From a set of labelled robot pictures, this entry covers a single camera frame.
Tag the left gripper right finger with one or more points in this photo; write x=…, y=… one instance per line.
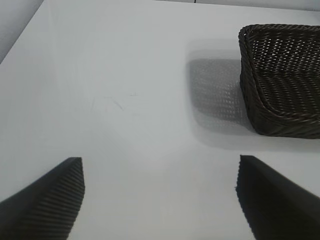
x=280, y=207

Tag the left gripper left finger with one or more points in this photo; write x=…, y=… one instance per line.
x=45, y=207

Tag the dark brown woven wicker basket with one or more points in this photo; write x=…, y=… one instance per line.
x=280, y=87

